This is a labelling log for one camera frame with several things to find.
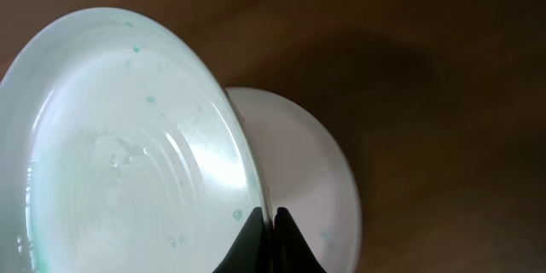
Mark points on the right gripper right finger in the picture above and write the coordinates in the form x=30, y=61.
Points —
x=291, y=253

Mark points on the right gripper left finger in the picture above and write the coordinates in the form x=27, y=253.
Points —
x=249, y=252

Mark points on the white plate top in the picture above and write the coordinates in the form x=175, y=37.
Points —
x=305, y=171

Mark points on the white plate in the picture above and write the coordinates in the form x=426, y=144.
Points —
x=120, y=152
x=305, y=171

